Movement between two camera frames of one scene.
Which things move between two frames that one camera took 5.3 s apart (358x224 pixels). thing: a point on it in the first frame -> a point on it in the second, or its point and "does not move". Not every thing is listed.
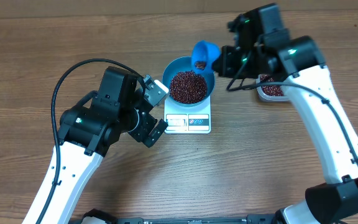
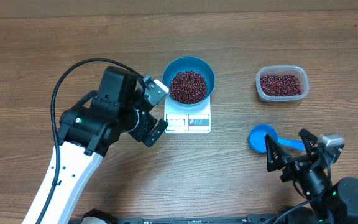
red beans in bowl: x=188 y=87 does not move
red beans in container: x=270 y=90 does not move
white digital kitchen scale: x=193 y=119 does not move
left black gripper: x=148 y=122 does not move
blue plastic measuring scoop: x=207 y=51 -> x=257 y=141
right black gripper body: x=232 y=63 -> x=296 y=166
